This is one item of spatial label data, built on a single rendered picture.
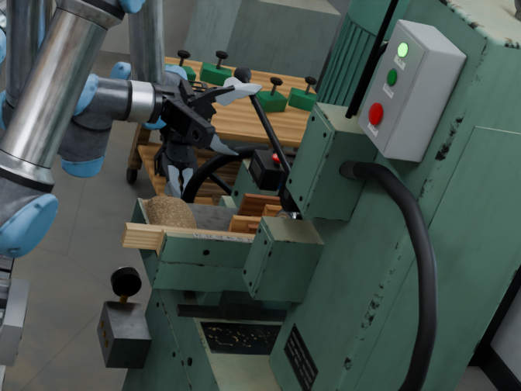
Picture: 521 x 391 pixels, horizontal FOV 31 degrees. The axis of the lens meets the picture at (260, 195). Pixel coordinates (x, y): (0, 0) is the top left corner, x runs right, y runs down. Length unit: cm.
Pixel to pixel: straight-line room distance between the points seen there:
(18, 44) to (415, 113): 73
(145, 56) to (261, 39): 198
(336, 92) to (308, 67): 257
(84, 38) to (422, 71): 54
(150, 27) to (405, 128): 91
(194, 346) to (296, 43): 254
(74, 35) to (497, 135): 64
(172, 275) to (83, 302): 136
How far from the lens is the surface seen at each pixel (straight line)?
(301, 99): 345
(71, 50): 147
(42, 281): 308
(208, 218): 182
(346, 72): 158
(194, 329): 171
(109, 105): 169
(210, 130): 168
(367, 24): 155
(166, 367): 185
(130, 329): 195
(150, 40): 204
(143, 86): 172
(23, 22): 163
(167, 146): 218
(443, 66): 123
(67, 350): 283
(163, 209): 174
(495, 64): 122
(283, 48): 407
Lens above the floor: 180
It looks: 27 degrees down
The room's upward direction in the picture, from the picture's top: 19 degrees clockwise
